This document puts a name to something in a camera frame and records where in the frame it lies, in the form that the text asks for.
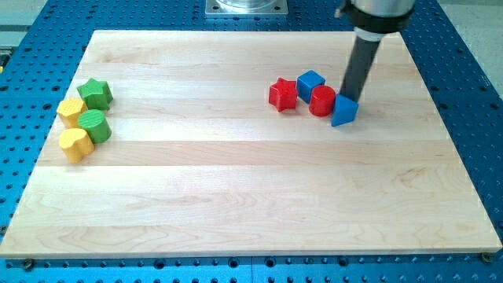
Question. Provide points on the blue triangle block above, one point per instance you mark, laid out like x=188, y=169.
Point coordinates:
x=344, y=111

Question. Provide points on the red cylinder block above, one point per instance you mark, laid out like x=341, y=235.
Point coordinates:
x=322, y=100

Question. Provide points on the green cylinder block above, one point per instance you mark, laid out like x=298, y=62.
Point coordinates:
x=95, y=124

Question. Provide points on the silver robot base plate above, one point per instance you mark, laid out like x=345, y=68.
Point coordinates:
x=246, y=7

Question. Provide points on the yellow heart block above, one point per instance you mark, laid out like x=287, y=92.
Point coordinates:
x=76, y=144

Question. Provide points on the blue cube block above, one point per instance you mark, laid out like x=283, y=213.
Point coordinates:
x=306, y=82

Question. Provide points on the yellow hexagon block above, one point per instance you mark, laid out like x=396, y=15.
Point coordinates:
x=69, y=111

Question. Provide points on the wooden board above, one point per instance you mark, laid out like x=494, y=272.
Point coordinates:
x=199, y=163

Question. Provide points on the red star block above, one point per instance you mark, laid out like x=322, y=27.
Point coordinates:
x=283, y=94

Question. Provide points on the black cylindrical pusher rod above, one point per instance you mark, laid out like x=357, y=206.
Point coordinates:
x=359, y=65

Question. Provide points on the green star block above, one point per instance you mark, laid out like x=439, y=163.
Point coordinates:
x=96, y=94

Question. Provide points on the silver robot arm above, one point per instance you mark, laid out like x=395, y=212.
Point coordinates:
x=372, y=20

